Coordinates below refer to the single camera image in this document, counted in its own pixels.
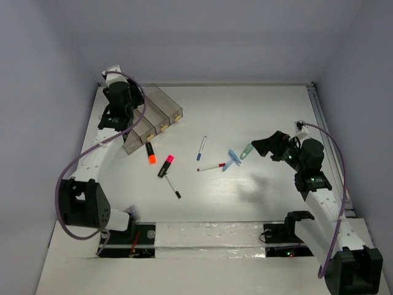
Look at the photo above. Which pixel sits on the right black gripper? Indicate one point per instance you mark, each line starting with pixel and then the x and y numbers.
pixel 264 145

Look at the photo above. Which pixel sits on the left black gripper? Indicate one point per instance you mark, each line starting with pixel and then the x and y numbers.
pixel 138 101

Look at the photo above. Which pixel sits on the blue-capped white marker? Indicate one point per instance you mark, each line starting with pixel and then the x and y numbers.
pixel 201 148

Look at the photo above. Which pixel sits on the orange highlighter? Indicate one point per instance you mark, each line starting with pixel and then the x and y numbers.
pixel 150 153

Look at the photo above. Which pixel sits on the red-capped white marker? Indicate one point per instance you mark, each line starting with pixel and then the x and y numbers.
pixel 211 167

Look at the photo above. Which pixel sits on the pink highlighter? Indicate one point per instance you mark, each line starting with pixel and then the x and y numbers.
pixel 165 166

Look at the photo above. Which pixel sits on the black-capped white marker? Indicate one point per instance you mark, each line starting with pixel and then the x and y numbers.
pixel 172 185

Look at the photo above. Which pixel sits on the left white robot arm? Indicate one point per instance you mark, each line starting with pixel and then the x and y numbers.
pixel 80 200

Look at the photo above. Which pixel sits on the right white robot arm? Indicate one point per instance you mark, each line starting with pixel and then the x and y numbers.
pixel 347 264

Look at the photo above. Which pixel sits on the clear four-compartment organizer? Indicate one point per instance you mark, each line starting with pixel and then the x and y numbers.
pixel 161 112

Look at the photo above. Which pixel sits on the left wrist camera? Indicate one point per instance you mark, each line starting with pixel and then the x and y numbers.
pixel 113 74

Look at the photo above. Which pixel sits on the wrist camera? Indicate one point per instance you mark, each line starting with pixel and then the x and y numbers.
pixel 301 130
pixel 113 74

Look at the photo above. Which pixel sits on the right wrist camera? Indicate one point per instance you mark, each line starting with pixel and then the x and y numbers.
pixel 301 130

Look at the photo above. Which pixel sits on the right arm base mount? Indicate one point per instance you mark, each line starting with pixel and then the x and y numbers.
pixel 280 239

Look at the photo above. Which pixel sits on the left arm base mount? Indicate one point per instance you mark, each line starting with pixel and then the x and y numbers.
pixel 136 242

